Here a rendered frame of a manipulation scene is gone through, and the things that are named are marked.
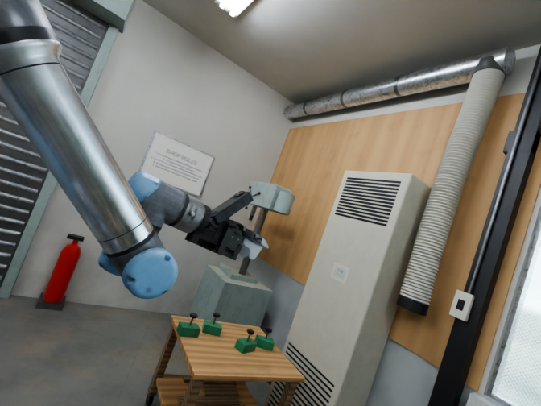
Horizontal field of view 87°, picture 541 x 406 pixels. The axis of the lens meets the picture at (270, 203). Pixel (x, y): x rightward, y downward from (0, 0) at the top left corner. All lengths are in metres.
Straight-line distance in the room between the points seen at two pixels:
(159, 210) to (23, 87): 0.28
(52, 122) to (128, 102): 2.56
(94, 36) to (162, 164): 1.14
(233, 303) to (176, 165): 1.43
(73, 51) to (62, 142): 2.61
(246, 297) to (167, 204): 1.97
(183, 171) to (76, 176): 2.60
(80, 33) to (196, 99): 1.02
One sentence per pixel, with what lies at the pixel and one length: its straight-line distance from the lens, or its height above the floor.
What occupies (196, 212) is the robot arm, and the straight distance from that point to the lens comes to 0.61.
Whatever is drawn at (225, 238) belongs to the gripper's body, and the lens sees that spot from 0.65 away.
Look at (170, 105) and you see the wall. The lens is 3.04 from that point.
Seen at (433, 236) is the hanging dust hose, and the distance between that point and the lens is 1.77.
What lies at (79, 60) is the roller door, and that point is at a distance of 3.00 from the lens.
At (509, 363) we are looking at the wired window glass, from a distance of 1.87.
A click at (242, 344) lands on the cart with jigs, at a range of 1.78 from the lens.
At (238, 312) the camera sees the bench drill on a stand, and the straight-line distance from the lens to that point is 2.51.
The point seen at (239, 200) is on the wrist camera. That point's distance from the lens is 0.67.
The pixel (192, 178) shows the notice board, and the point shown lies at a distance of 3.03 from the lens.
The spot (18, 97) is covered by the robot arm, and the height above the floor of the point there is 1.31.
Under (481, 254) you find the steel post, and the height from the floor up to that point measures 1.47.
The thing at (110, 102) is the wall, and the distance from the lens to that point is 2.97.
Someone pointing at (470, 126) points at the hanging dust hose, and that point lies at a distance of 1.97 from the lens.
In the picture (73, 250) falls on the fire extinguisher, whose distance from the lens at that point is 2.88.
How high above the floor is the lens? 1.27
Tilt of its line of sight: 3 degrees up
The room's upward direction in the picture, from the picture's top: 20 degrees clockwise
